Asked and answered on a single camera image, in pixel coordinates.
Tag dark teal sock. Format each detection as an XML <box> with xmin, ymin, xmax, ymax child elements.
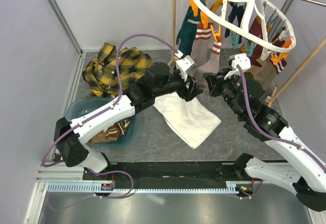
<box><xmin>176</xmin><ymin>6</ymin><xmax>201</xmax><ymax>55</ymax></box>

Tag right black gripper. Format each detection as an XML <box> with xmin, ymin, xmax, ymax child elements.
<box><xmin>205</xmin><ymin>67</ymin><xmax>246</xmax><ymax>119</ymax></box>

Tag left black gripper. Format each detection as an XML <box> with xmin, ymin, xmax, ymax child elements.
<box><xmin>154</xmin><ymin>68</ymin><xmax>203</xmax><ymax>102</ymax></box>

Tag aluminium corner post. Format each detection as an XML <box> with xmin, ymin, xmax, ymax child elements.
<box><xmin>47</xmin><ymin>0</ymin><xmax>83</xmax><ymax>55</ymax></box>

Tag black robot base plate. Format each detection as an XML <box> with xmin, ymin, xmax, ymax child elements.
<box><xmin>108</xmin><ymin>161</ymin><xmax>252</xmax><ymax>182</ymax></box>

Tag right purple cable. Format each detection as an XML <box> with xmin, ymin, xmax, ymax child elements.
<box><xmin>236</xmin><ymin>65</ymin><xmax>326</xmax><ymax>174</ymax></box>

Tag white round sock hanger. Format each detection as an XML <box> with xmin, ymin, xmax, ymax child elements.
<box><xmin>190</xmin><ymin>0</ymin><xmax>296</xmax><ymax>54</ymax></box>

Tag brown striped sock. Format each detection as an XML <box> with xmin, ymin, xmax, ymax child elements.
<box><xmin>89</xmin><ymin>125</ymin><xmax>121</xmax><ymax>144</ymax></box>
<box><xmin>115</xmin><ymin>117</ymin><xmax>132</xmax><ymax>137</ymax></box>

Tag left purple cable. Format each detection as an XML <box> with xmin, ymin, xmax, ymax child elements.
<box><xmin>41</xmin><ymin>33</ymin><xmax>180</xmax><ymax>168</ymax></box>

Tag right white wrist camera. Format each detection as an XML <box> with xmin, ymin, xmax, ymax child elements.
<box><xmin>224</xmin><ymin>53</ymin><xmax>251</xmax><ymax>80</ymax></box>

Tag grey sock maroon cuff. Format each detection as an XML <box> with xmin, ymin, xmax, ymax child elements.
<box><xmin>248</xmin><ymin>58</ymin><xmax>287</xmax><ymax>90</ymax></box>

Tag yellow plaid shirt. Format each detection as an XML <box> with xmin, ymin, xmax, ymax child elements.
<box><xmin>82</xmin><ymin>43</ymin><xmax>152</xmax><ymax>98</ymax></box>

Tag grey sock red stripes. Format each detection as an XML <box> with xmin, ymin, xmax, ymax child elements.
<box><xmin>190</xmin><ymin>23</ymin><xmax>212</xmax><ymax>77</ymax></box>

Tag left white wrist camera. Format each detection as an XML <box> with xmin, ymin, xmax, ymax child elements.
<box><xmin>175</xmin><ymin>50</ymin><xmax>196</xmax><ymax>81</ymax></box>

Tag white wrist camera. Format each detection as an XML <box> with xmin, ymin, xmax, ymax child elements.
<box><xmin>175</xmin><ymin>50</ymin><xmax>196</xmax><ymax>81</ymax></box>
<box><xmin>224</xmin><ymin>53</ymin><xmax>251</xmax><ymax>80</ymax></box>

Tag white towel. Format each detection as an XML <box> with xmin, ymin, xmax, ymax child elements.
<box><xmin>154</xmin><ymin>92</ymin><xmax>222</xmax><ymax>149</ymax></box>

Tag navy blue sock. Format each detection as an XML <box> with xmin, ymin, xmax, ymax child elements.
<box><xmin>224</xmin><ymin>2</ymin><xmax>247</xmax><ymax>38</ymax></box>

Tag mustard yellow sock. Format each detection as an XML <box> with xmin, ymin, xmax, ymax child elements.
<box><xmin>210</xmin><ymin>0</ymin><xmax>224</xmax><ymax>13</ymax></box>

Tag purple cable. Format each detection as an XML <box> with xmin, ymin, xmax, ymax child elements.
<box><xmin>41</xmin><ymin>33</ymin><xmax>180</xmax><ymax>168</ymax></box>
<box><xmin>236</xmin><ymin>65</ymin><xmax>326</xmax><ymax>174</ymax></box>

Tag grey cable duct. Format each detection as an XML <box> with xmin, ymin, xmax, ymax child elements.
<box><xmin>47</xmin><ymin>182</ymin><xmax>239</xmax><ymax>194</ymax></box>

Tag maroon patterned sock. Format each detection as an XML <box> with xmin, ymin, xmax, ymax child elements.
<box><xmin>249</xmin><ymin>16</ymin><xmax>263</xmax><ymax>59</ymax></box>

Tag teal plastic basin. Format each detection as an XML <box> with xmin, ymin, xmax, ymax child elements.
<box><xmin>65</xmin><ymin>97</ymin><xmax>139</xmax><ymax>148</ymax></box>

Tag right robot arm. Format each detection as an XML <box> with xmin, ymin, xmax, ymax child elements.
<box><xmin>204</xmin><ymin>70</ymin><xmax>325</xmax><ymax>212</ymax></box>

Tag wooden clothes rack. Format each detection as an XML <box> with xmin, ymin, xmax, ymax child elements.
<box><xmin>168</xmin><ymin>0</ymin><xmax>325</xmax><ymax>107</ymax></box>

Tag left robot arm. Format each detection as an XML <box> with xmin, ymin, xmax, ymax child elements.
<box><xmin>54</xmin><ymin>58</ymin><xmax>203</xmax><ymax>180</ymax></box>

